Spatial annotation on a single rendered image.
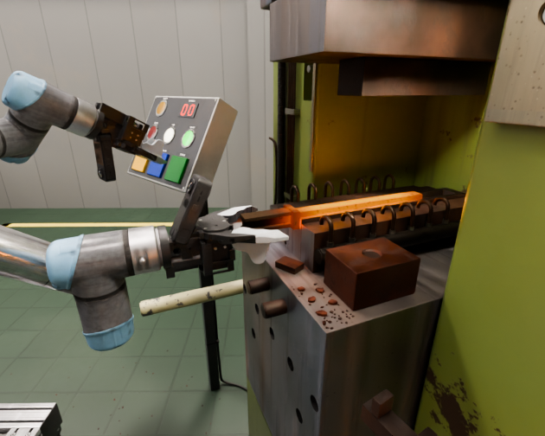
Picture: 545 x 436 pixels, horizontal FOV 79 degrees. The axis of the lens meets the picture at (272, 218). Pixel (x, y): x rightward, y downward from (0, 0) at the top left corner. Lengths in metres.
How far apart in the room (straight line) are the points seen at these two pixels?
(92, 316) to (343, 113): 0.67
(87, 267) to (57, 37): 3.53
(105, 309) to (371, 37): 0.57
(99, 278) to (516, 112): 0.57
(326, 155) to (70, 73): 3.34
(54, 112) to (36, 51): 3.27
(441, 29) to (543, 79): 0.25
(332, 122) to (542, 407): 0.64
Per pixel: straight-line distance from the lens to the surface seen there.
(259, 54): 3.32
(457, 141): 0.96
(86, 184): 4.08
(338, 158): 0.87
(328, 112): 0.83
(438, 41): 0.66
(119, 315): 0.60
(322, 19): 0.53
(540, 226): 0.47
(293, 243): 0.65
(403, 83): 0.66
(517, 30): 0.47
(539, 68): 0.45
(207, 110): 0.99
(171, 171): 1.00
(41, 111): 0.82
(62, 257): 0.55
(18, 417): 1.50
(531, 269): 0.49
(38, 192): 4.38
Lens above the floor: 1.22
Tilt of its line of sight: 21 degrees down
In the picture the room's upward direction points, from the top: straight up
